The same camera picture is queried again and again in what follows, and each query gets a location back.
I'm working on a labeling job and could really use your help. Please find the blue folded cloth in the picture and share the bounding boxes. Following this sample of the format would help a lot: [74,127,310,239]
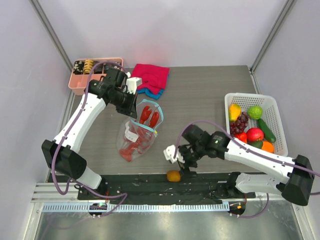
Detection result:
[137,88,164,100]

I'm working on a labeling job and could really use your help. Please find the brown toy potato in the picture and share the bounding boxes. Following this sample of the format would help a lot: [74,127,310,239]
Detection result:
[166,170,181,183]

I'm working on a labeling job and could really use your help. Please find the red toy lobster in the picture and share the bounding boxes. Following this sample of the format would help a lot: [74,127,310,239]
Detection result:
[118,105,161,162]

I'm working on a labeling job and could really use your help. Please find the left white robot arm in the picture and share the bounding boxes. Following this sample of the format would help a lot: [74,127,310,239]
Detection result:
[41,68,142,200]

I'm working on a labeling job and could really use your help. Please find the white plastic basket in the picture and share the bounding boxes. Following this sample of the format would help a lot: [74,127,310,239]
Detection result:
[224,92,288,157]

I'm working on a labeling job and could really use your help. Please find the clear zip top bag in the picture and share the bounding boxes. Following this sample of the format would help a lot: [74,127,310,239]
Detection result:
[116,99,164,162]

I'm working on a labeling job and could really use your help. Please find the pink compartment tray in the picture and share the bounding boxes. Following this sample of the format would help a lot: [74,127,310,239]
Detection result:
[68,57,124,96]

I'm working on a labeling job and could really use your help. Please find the black floral sock roll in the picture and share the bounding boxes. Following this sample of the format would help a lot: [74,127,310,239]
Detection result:
[72,60,85,75]

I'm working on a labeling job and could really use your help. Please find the purple toy grapes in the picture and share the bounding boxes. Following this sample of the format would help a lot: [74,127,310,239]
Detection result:
[229,112,249,136]

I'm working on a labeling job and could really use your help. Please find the green toy cucumber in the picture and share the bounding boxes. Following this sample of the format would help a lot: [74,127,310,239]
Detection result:
[257,118,277,144]

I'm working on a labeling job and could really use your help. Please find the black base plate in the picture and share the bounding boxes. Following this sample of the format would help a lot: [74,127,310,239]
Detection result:
[76,173,256,205]

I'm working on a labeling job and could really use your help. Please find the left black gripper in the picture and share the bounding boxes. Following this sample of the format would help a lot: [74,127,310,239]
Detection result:
[109,89,138,119]

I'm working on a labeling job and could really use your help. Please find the yellow striped sock roll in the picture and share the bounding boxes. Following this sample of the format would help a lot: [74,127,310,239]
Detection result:
[83,59,95,75]

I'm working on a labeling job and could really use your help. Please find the perforated cable duct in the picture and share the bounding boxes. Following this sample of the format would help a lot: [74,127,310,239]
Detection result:
[42,202,230,213]

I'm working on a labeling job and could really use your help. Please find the red folded cloth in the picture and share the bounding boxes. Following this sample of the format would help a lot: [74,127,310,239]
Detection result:
[131,63,170,95]

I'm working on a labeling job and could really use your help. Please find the green toy avocado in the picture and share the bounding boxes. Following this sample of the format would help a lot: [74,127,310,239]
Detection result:
[248,140,264,149]

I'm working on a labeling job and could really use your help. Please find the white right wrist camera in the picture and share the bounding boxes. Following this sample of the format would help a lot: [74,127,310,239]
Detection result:
[163,144,185,164]

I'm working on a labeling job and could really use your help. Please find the black dotted sock roll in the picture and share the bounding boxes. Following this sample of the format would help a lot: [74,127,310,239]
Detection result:
[112,61,123,71]

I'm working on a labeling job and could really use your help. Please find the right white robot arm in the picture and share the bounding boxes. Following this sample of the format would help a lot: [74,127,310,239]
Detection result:
[174,124,316,206]

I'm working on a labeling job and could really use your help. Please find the green toy lime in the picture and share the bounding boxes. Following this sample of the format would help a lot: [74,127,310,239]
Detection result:
[247,105,263,120]

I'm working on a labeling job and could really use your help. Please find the yellow orange toy mango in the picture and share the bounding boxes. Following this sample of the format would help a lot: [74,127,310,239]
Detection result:
[228,103,242,122]

